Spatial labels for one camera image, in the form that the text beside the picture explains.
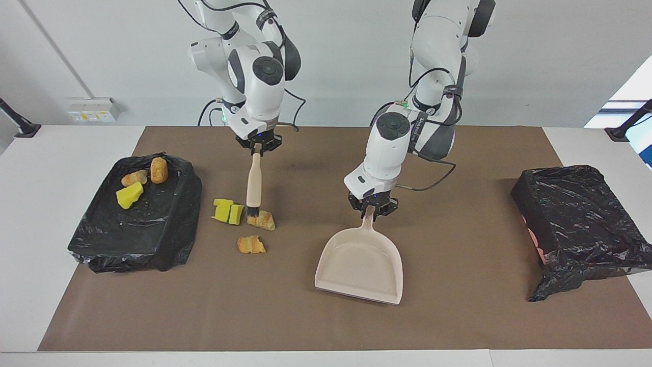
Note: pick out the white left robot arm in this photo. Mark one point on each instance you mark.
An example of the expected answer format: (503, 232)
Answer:
(387, 153)

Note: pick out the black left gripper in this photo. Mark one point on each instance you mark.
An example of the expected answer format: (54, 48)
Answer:
(374, 200)

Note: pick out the black clamp stand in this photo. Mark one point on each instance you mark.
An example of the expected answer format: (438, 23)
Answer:
(15, 121)
(629, 125)

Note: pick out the brown bread roll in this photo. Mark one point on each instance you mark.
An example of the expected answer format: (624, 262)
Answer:
(159, 169)

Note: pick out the yellow sponge piece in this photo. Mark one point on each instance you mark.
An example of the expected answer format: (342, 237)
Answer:
(222, 210)
(236, 214)

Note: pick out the white wall power socket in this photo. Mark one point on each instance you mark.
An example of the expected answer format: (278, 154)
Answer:
(91, 109)

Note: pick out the black bag lined pink bin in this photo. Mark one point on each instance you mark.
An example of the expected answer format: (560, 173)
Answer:
(580, 224)

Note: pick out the orange striped bread piece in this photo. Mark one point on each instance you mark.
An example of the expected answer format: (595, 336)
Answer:
(134, 178)

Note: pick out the beige hand brush black bristles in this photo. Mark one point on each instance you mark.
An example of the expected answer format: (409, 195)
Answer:
(254, 183)

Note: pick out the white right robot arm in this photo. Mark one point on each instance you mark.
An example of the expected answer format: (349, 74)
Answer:
(260, 97)

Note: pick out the brown table mat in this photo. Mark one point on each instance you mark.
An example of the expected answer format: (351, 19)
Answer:
(458, 316)

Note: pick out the beige plastic dustpan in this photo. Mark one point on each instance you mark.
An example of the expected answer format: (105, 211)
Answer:
(361, 265)

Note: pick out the striped croissant piece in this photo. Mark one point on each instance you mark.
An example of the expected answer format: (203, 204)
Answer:
(266, 221)
(251, 245)

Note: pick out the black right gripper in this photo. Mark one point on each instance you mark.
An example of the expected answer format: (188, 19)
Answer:
(260, 139)

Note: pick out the large yellow sponge chunk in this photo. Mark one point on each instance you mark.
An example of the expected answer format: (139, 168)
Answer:
(129, 195)

